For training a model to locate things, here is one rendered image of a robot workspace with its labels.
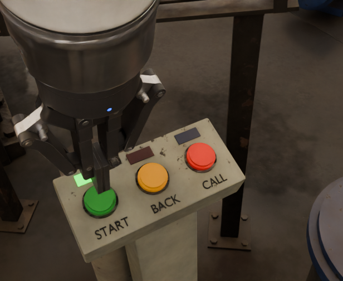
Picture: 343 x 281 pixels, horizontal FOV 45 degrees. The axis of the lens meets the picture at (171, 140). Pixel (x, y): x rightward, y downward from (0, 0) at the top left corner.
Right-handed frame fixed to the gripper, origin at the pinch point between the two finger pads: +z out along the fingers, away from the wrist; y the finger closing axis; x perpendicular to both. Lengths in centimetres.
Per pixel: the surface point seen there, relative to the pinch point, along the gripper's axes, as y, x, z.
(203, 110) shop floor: -59, -45, 90
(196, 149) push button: -14.6, -0.6, 8.1
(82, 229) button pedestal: 3.7, 2.8, 9.1
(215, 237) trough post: -32, 3, 72
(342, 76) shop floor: -119, -34, 87
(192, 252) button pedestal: -11.1, 9.5, 23.8
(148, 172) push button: -7.0, -0.2, 8.1
